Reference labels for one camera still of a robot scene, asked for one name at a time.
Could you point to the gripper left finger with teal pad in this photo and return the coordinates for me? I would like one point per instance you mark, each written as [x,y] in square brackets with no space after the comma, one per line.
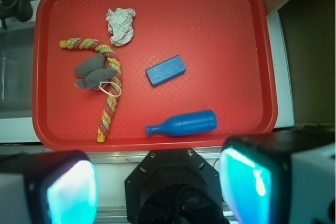
[55,187]

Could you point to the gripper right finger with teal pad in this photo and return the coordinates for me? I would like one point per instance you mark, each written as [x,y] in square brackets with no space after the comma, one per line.
[279,177]

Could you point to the crumpled white paper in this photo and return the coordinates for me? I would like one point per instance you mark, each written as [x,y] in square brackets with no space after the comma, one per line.
[120,25]

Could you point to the blue plastic bottle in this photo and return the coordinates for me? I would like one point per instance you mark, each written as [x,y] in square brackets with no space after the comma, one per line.
[185,124]

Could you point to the grey plush mouse toy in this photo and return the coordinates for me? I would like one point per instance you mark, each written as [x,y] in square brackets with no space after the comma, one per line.
[92,72]

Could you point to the red plastic tray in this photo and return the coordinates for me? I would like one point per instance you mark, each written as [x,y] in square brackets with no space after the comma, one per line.
[224,45]

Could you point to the clear plastic bin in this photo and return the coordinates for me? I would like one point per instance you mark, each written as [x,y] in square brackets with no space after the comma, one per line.
[17,47]

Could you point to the blue rectangular block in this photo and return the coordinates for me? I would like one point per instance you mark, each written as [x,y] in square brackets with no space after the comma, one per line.
[165,70]

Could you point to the black clamp knob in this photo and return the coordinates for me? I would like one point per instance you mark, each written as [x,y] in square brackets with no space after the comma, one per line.
[20,9]

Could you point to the black octagonal mount plate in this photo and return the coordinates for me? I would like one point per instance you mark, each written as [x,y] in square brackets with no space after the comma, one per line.
[174,186]

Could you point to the twisted candy cane rope toy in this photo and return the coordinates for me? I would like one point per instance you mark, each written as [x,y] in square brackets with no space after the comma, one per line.
[111,88]

